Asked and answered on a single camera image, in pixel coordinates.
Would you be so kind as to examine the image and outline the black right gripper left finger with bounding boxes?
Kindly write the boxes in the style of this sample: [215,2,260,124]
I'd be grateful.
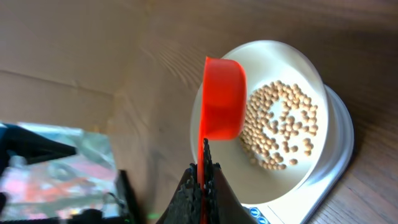
[157,163,202,224]

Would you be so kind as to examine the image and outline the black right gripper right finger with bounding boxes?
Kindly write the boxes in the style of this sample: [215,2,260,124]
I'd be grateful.
[203,138,256,224]

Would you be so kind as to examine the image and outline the red plastic measuring scoop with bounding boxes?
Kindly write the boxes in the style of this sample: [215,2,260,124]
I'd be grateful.
[197,56,248,224]

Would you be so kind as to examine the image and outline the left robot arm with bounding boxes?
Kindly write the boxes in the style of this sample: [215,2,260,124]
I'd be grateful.
[1,123,144,224]

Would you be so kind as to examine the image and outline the white digital kitchen scale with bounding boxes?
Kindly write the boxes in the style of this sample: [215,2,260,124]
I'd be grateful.
[243,86,354,223]

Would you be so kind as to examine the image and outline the pile of beans in bowl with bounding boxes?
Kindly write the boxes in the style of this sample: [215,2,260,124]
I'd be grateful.
[239,80,319,170]

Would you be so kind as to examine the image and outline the white ceramic bowl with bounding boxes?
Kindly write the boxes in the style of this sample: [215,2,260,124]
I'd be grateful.
[190,39,330,206]

